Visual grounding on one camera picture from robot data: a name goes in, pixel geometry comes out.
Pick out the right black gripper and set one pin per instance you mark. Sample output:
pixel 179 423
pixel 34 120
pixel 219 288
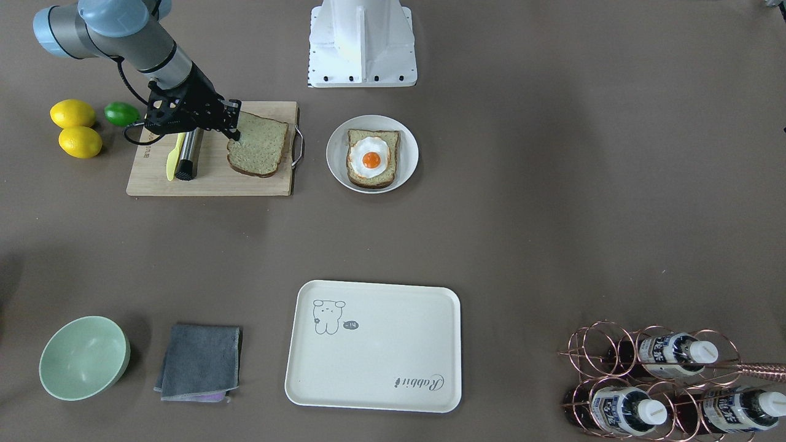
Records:
pixel 203 94

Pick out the bread slice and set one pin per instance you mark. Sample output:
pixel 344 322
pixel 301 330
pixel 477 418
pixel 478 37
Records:
pixel 261 145
pixel 386 178

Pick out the white round plate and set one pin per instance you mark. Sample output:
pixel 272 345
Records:
pixel 338 145

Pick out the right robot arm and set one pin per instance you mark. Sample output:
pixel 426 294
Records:
pixel 116 30

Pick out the cream rabbit serving tray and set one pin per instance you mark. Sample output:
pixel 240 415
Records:
pixel 365 345

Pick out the steel muddler black head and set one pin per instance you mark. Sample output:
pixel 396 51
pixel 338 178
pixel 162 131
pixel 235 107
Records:
pixel 186 167

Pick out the yellow plastic knife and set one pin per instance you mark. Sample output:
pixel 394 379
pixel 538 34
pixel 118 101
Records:
pixel 173 157

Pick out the bamboo cutting board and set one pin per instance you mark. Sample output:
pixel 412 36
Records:
pixel 214 176

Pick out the green lime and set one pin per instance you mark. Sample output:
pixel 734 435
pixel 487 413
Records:
pixel 121 114

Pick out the fried egg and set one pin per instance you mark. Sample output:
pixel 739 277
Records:
pixel 369 157

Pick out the lower whole lemon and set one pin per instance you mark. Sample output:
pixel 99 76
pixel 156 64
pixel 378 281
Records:
pixel 80 142

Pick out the whole lemon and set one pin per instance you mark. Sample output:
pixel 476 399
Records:
pixel 80 142
pixel 70 113

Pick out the upper whole lemon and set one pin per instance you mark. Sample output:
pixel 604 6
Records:
pixel 70 113

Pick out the grey folded cloth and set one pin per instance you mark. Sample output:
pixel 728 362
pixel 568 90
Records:
pixel 201 363

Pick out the mint green bowl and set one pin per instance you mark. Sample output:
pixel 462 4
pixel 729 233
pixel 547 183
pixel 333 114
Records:
pixel 84 358

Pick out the tea bottle front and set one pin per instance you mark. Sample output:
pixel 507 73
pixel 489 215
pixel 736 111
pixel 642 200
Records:
pixel 667 357

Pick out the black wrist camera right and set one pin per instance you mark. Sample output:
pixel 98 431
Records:
pixel 165 112

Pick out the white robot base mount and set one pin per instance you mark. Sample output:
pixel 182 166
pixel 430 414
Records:
pixel 361 44

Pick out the copper wire bottle rack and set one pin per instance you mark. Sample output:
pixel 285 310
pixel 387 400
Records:
pixel 661 384

